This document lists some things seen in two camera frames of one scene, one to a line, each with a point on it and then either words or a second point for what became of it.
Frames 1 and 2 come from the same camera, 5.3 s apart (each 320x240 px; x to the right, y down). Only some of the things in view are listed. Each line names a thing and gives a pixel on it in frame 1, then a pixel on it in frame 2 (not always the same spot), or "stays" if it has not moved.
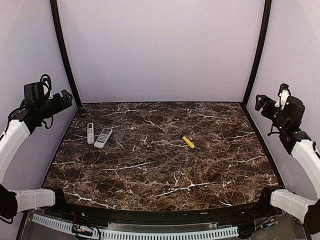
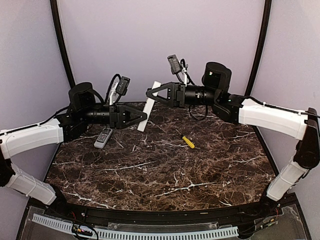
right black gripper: [265, 99] to [176, 94]
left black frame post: [62, 49] stays
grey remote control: [103, 137] stays
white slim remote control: [90, 133] to [148, 108]
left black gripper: [67, 101] to [119, 116]
